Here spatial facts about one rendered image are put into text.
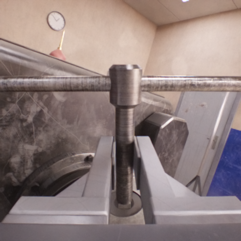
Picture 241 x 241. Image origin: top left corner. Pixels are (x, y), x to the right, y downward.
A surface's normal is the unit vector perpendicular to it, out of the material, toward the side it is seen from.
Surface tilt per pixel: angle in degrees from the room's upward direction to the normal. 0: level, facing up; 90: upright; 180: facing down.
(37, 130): 90
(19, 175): 90
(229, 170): 90
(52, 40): 90
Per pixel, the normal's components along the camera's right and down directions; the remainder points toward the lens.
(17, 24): 0.57, 0.25
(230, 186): -0.77, -0.15
